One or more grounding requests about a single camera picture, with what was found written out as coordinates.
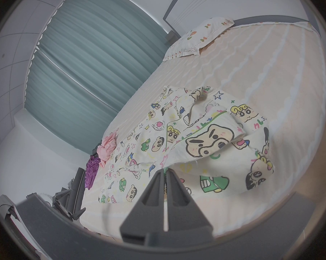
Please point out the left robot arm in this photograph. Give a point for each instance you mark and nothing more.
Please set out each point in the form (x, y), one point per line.
(5, 207)

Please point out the purple garment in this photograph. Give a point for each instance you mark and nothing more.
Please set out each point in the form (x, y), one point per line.
(92, 172)

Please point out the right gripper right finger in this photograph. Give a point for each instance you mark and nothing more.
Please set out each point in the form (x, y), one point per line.
(182, 213)

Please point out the grey bedside table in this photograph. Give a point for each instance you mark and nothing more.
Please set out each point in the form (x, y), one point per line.
(172, 36)

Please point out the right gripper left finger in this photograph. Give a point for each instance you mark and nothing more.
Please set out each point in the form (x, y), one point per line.
(149, 213)

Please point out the white printed pillow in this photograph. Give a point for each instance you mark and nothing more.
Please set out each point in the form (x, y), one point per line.
(200, 36)

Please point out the white printed pyjama top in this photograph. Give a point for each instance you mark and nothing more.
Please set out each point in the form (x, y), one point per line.
(206, 145)

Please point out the blue-green curtain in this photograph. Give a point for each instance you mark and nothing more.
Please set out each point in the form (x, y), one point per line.
(65, 104)
(103, 42)

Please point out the bed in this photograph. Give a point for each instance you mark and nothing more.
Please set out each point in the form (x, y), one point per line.
(274, 77)

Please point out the pink garment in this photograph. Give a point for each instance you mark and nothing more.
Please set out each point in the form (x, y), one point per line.
(107, 148)

